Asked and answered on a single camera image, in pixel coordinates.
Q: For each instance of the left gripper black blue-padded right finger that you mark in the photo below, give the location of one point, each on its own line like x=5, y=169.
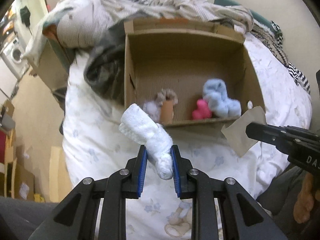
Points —
x=223, y=202

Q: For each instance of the flat cardboard sheet on floor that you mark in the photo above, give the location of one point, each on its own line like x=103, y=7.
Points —
x=59, y=180

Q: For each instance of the clear plastic bag with label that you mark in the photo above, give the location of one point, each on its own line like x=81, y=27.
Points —
x=153, y=110

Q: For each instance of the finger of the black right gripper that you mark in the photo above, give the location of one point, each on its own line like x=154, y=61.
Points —
x=297, y=143

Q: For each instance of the camouflage jacket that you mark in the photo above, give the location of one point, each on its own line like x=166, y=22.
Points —
x=104, y=71

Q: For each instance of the brown cardboard box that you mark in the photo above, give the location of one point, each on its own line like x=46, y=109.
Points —
x=182, y=55

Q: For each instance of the light blue fluffy sock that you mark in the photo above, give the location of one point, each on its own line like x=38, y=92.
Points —
x=215, y=94

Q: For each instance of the striped beige duvet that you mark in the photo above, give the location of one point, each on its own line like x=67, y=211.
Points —
x=81, y=23

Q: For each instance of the black white patterned blanket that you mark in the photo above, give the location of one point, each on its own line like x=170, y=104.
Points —
x=273, y=40

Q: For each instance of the orange cylindrical roll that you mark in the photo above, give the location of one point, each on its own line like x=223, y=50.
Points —
x=167, y=112

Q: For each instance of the teal green pillow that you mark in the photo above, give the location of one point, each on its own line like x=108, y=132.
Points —
x=255, y=15

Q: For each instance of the white washing machine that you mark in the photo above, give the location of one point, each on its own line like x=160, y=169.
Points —
x=12, y=54

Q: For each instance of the black hanging garment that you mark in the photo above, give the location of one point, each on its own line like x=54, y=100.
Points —
x=25, y=16

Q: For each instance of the cardboard box with label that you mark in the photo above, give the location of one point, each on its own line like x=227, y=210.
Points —
x=22, y=182

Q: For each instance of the white fluffy sock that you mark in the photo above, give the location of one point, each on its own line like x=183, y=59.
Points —
x=139, y=127

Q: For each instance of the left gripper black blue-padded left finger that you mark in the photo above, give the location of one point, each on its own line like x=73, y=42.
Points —
x=96, y=209

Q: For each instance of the yellow egg tray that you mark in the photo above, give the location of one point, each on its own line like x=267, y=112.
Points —
x=39, y=198

